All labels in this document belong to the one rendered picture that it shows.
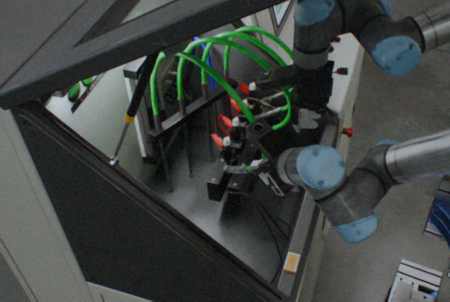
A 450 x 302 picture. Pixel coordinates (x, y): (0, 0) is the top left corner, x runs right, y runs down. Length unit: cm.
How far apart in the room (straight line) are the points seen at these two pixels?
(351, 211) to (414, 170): 13
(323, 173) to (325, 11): 32
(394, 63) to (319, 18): 17
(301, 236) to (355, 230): 47
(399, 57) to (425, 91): 246
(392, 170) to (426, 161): 8
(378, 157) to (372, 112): 220
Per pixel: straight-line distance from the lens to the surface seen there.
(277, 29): 180
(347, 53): 197
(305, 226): 145
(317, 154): 92
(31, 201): 138
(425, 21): 105
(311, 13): 106
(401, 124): 320
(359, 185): 100
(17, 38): 123
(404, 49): 100
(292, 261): 137
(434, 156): 95
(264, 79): 121
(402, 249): 263
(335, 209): 97
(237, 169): 132
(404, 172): 100
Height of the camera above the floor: 212
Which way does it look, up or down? 44 degrees down
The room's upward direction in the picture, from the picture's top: 4 degrees counter-clockwise
